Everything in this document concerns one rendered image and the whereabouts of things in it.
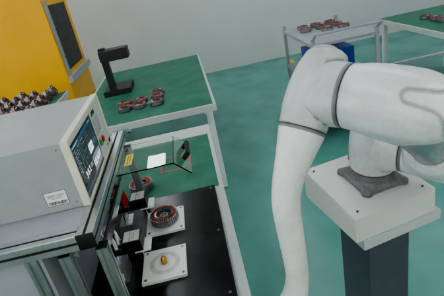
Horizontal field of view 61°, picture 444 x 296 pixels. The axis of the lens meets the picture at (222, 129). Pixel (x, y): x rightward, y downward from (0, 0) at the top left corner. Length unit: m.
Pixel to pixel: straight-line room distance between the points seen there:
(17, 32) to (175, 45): 2.58
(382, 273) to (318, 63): 1.06
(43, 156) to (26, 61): 3.82
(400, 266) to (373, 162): 0.51
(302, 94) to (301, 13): 5.98
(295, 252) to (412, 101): 0.40
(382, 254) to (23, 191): 1.24
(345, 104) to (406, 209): 0.77
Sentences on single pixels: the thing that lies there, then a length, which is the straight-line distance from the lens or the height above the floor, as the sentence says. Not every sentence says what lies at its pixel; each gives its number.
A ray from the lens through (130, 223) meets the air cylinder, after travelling 1.54.
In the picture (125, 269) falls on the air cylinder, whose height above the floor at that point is 0.82.
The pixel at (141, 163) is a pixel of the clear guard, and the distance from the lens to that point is 1.40.
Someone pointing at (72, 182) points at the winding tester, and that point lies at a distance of 1.13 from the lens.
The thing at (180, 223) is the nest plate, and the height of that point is 0.78.
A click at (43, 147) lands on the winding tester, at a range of 1.10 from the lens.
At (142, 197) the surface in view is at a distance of 1.48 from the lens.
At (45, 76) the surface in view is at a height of 0.86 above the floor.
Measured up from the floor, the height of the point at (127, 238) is 0.92.
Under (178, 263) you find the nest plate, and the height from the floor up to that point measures 0.78.
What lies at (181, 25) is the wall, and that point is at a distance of 6.40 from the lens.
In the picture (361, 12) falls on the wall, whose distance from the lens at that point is 7.14.
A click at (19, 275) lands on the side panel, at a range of 1.18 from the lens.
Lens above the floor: 1.66
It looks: 23 degrees down
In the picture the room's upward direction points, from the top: 12 degrees counter-clockwise
